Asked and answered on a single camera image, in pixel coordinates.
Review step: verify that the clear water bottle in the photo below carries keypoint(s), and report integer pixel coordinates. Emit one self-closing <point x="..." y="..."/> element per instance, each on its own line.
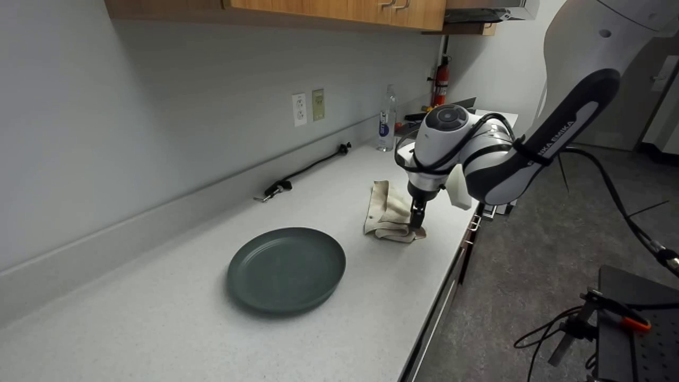
<point x="385" y="125"/>

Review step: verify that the wooden upper cabinet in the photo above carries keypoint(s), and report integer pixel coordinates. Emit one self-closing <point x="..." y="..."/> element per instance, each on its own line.
<point x="423" y="15"/>

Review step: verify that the cream white cloth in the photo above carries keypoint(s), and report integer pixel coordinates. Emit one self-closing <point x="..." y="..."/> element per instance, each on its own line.
<point x="390" y="215"/>

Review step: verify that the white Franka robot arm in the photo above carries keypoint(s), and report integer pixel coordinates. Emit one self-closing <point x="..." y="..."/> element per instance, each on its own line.
<point x="587" y="52"/>

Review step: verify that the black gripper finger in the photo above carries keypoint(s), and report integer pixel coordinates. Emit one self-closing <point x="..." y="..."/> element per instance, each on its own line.
<point x="420" y="215"/>
<point x="412" y="219"/>

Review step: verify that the black stand with clamp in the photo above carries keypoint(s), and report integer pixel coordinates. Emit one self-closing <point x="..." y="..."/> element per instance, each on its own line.
<point x="631" y="320"/>

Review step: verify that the red fire extinguisher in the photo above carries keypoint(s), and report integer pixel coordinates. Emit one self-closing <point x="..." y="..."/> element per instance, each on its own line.
<point x="443" y="77"/>

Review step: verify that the dark green plate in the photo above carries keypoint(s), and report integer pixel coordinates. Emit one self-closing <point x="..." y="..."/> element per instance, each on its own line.
<point x="286" y="273"/>

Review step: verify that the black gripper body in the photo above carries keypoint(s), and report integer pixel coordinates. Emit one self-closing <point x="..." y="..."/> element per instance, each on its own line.
<point x="419" y="198"/>

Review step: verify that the white wall outlet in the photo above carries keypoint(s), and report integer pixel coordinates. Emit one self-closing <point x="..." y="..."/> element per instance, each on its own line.
<point x="301" y="110"/>

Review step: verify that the beige wall switch plate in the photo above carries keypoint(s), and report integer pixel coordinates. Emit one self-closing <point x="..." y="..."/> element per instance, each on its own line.
<point x="316" y="104"/>

